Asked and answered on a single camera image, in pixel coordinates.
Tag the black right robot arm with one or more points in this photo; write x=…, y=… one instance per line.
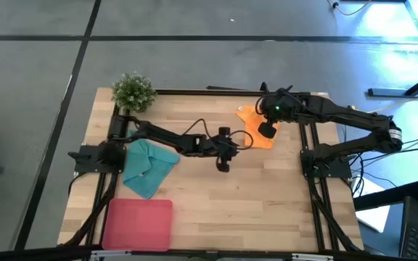
x=347, y=114

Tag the small black clamp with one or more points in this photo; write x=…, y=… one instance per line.
x=264, y=87

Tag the black camera gantry bar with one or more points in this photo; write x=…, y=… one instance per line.
x=31, y=255

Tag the black aluminium table frame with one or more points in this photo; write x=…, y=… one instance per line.
x=212, y=93

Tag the artificial potted plant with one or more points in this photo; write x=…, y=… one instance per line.
x=134, y=92

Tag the teal microfiber towel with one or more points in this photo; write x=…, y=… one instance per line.
x=147, y=170

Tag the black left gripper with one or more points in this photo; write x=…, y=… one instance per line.
x=223, y=148

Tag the orange microfiber towel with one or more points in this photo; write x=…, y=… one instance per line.
x=260, y=139

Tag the pink plastic basket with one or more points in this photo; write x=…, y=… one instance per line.
x=136, y=224

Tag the white paper sheet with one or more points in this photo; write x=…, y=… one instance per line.
x=376, y=217

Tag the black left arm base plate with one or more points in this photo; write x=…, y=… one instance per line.
x=87, y=159

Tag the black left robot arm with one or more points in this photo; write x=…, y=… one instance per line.
x=158, y=133

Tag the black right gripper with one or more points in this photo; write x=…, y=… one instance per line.
x=274, y=114

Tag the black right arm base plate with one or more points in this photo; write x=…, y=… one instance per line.
x=337, y=169

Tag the black desk bar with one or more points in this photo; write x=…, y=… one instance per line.
x=387, y=197

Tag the black desk foot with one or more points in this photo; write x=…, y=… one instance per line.
x=387, y=92

